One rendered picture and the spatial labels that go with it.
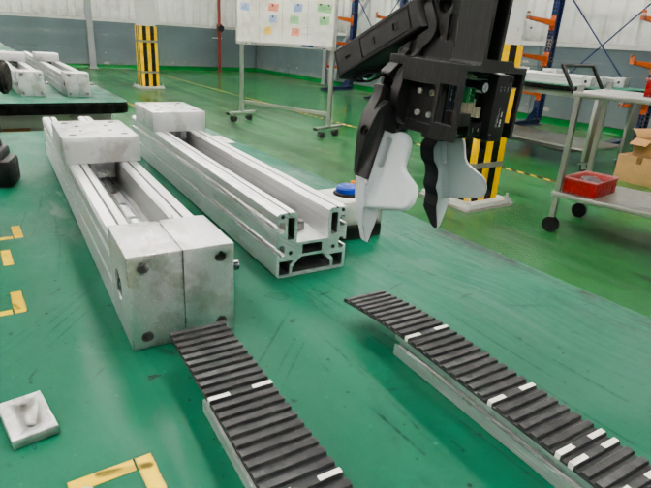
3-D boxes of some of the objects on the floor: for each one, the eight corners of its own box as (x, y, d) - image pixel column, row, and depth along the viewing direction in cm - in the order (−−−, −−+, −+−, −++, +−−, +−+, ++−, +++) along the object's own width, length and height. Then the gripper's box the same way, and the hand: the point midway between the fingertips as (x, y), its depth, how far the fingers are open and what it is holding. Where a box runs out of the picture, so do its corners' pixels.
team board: (225, 122, 674) (223, -50, 604) (252, 118, 713) (253, -44, 642) (318, 139, 594) (328, -57, 523) (343, 135, 632) (356, -48, 561)
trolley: (729, 254, 316) (793, 78, 280) (712, 278, 279) (783, 79, 242) (559, 210, 382) (593, 64, 346) (525, 226, 345) (559, 63, 308)
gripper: (447, -52, 30) (393, 279, 38) (575, -19, 38) (511, 247, 46) (351, -46, 36) (323, 237, 44) (480, -18, 44) (437, 216, 52)
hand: (397, 220), depth 47 cm, fingers open, 8 cm apart
